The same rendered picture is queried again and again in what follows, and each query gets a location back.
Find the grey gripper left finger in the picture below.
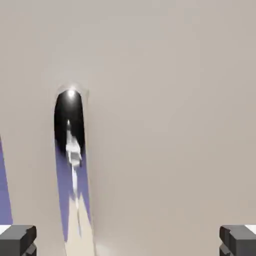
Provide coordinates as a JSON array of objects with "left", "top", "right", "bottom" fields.
[{"left": 0, "top": 224, "right": 38, "bottom": 256}]

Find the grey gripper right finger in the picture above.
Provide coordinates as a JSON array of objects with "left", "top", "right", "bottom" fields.
[{"left": 219, "top": 224, "right": 256, "bottom": 256}]

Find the beige cabinet door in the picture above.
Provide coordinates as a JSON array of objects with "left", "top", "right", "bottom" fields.
[{"left": 0, "top": 0, "right": 256, "bottom": 256}]

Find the shiny curved metal handle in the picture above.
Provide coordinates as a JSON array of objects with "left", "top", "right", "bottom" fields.
[{"left": 53, "top": 81, "right": 97, "bottom": 256}]

